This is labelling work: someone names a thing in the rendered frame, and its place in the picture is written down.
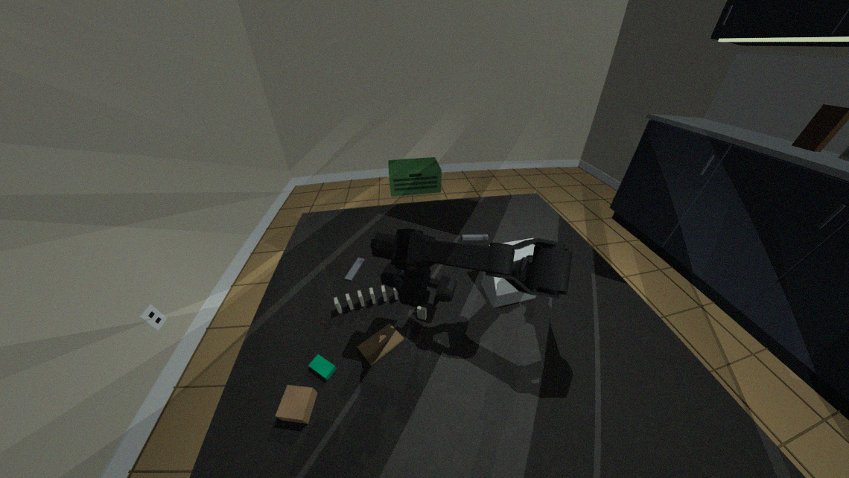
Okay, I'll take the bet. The green rectangular block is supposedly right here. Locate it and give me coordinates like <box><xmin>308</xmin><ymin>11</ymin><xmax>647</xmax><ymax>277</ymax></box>
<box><xmin>308</xmin><ymin>354</ymin><xmax>337</xmax><ymax>380</ymax></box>

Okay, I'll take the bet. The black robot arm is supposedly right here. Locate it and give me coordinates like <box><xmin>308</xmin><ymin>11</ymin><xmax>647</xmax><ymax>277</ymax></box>
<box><xmin>370</xmin><ymin>229</ymin><xmax>572</xmax><ymax>307</ymax></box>

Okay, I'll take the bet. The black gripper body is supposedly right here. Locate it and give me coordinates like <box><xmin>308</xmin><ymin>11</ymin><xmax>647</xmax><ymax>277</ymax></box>
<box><xmin>381</xmin><ymin>263</ymin><xmax>457</xmax><ymax>302</ymax></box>

